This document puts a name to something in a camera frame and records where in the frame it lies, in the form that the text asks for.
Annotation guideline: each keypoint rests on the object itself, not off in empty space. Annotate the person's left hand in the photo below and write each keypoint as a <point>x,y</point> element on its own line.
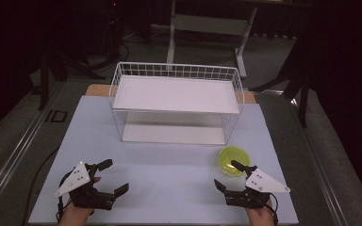
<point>74,216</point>

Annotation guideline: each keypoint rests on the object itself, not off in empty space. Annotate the metal floor rail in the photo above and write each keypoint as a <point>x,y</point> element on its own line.
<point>15,150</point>
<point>322,166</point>

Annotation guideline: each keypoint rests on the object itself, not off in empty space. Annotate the person's right hand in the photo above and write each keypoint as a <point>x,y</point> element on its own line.
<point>262,217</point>

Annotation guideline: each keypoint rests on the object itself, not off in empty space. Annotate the white desk frame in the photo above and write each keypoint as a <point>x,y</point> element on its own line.
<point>209,25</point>

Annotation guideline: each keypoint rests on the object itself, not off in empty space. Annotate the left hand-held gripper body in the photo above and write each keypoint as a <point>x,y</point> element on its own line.
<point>89,196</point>

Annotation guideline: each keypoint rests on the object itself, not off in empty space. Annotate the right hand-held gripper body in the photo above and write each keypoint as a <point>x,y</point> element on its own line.
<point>248,198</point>

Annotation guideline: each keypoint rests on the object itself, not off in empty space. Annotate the black stand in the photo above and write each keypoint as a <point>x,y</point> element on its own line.
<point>44,81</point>
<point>302,94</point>

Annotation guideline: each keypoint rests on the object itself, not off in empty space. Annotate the yellow-green plastic bowl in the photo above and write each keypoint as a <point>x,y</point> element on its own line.
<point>229,155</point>

